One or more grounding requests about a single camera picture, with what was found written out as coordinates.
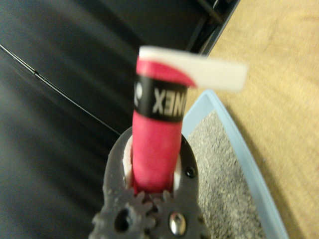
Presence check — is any black curtain stand foot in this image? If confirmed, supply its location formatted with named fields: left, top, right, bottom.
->
left=185, top=0, right=241, bottom=56

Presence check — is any blue litter tray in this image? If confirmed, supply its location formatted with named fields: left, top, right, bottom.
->
left=183, top=89, right=290, bottom=239

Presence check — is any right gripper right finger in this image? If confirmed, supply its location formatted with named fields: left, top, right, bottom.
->
left=149, top=135, right=211, bottom=239

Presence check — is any white scoop with red handle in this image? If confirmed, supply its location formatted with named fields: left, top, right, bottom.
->
left=133, top=45, right=249, bottom=197

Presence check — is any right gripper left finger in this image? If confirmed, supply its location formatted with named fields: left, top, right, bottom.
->
left=91, top=126, right=157, bottom=239

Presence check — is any black curtain stand pole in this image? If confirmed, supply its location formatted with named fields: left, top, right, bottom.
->
left=0, top=44, right=122, bottom=136

